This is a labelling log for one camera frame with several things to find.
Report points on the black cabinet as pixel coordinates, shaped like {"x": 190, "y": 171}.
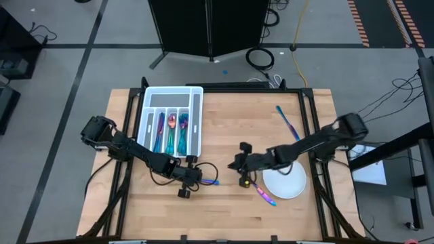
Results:
{"x": 13, "y": 40}

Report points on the white plastic cutlery tray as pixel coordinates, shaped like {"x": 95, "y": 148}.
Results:
{"x": 169, "y": 100}

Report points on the long black bar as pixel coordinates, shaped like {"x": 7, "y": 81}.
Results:
{"x": 227, "y": 84}

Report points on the white paper sheet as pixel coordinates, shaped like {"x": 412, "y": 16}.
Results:
{"x": 371, "y": 169}

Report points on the black folding divider panel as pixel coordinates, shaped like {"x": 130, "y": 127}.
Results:
{"x": 183, "y": 27}

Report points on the red round object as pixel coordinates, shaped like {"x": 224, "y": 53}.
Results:
{"x": 412, "y": 242}

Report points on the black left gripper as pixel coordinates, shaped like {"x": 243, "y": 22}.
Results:
{"x": 190, "y": 176}

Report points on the black metal table frame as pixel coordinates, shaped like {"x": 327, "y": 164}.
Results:
{"x": 257, "y": 90}

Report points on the black metal side stand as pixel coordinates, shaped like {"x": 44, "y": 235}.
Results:
{"x": 400, "y": 144}

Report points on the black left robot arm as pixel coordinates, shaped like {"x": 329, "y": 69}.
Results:
{"x": 135, "y": 152}

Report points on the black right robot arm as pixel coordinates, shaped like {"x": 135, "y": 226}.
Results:
{"x": 312, "y": 142}

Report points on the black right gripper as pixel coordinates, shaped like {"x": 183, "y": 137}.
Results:
{"x": 252, "y": 162}

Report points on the black box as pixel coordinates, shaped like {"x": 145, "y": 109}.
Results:
{"x": 8, "y": 108}

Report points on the white round plate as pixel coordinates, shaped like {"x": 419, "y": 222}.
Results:
{"x": 288, "y": 183}

